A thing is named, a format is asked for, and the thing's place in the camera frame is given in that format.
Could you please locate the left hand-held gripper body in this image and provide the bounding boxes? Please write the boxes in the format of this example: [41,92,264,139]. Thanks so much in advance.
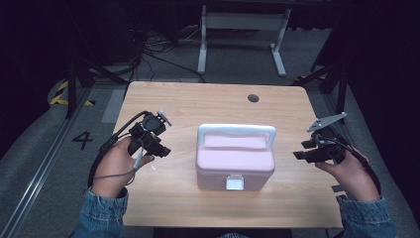
[128,110,173,157]

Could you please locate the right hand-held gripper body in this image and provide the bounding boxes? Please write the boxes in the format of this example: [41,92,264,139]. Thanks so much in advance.
[306,111,349,165]

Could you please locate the person's right hand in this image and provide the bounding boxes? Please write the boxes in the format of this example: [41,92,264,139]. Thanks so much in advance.
[314,148,381,203]

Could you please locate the person's left hand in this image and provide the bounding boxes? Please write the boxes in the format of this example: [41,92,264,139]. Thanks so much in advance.
[91,136,156,199]

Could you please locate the grey floor tape patch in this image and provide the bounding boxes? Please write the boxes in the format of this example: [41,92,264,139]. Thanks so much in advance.
[100,88,127,125]

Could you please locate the black tripod stand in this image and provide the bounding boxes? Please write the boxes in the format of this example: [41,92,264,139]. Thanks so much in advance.
[63,54,129,120]
[292,49,351,126]

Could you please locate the yellow black floor tape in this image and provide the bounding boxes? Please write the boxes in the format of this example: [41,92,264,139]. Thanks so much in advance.
[49,80,97,107]

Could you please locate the grey cable with plug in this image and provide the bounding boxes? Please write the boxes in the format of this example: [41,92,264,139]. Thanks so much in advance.
[92,145,146,181]

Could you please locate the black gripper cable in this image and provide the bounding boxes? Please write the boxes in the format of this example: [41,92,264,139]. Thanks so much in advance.
[315,133,383,195]
[86,110,151,189]

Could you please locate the pink storage box white handle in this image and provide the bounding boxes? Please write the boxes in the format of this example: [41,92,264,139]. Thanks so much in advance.
[194,123,277,192]

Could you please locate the black floor cables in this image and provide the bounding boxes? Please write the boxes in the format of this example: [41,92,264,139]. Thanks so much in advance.
[130,28,206,84]

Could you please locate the metal floor rail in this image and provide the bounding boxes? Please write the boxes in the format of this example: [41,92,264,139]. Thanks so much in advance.
[0,88,95,238]

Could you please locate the white metal stand frame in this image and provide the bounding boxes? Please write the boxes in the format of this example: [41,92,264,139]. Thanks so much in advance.
[196,4,293,78]

